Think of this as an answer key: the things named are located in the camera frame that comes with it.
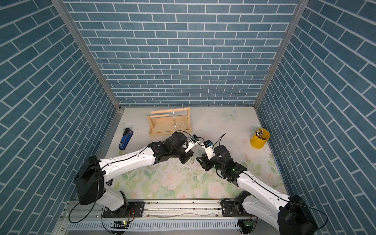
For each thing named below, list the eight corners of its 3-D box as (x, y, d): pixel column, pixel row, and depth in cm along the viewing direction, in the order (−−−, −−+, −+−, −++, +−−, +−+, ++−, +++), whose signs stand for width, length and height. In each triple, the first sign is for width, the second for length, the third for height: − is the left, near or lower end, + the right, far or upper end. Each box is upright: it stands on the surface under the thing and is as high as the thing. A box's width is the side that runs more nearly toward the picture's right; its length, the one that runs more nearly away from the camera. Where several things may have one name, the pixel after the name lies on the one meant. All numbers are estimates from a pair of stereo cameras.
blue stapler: (120, 150, 98) (117, 146, 94) (127, 131, 108) (125, 127, 104) (127, 150, 98) (125, 146, 94) (133, 131, 108) (131, 127, 104)
